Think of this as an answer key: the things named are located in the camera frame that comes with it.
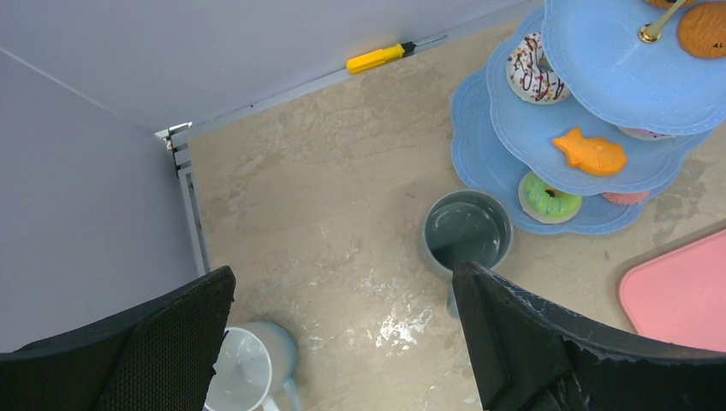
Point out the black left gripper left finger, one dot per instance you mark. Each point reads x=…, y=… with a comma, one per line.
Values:
x=159, y=355

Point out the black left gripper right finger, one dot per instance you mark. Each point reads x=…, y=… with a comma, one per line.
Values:
x=529, y=353

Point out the white ceramic mug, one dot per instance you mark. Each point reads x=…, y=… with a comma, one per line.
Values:
x=256, y=361

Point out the grey-green ceramic mug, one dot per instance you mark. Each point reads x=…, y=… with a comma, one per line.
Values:
x=462, y=226

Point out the green frosted donut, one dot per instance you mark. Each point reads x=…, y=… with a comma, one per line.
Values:
x=545, y=203

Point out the pink rectangular tray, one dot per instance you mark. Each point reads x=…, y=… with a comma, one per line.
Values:
x=679, y=297

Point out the orange fish-shaped biscuit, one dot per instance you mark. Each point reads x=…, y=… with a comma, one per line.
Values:
x=596, y=156

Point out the blue three-tier cake stand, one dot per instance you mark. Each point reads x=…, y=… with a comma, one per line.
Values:
x=589, y=108

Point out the purple frosted donut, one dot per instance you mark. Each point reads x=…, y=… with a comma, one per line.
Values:
x=644, y=134

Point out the chocolate drizzle white donut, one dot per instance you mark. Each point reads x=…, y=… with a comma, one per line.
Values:
x=531, y=77

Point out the brown chocolate chip cookie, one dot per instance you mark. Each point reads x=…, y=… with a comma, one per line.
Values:
x=701, y=30

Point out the pink cupcake with cream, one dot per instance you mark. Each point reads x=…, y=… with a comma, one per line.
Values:
x=626, y=199

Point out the round orange sandwich biscuit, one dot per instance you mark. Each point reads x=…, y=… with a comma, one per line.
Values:
x=667, y=4

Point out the yellow-handled screwdriver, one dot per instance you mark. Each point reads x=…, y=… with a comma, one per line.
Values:
x=382, y=56

